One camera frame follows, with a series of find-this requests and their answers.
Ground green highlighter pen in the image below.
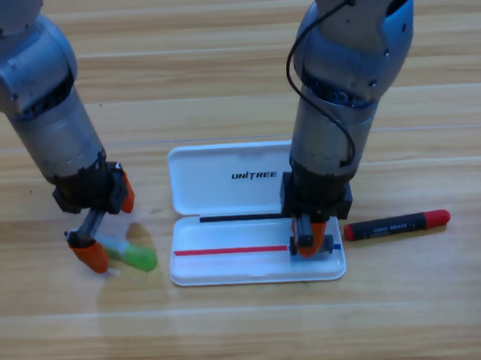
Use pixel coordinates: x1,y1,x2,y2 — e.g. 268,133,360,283
96,232,159,275

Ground white Unitree pencil case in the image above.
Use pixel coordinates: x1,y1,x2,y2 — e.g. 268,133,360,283
162,137,347,289

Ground black sleeved eraser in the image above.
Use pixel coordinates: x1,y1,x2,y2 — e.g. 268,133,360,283
288,234,335,257

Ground red and black marker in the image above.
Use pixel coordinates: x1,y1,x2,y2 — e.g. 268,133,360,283
342,209,452,242

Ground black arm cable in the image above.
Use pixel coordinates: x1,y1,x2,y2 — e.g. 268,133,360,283
282,0,386,170

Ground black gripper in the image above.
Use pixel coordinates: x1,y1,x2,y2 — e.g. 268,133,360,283
50,151,139,277
279,166,357,259

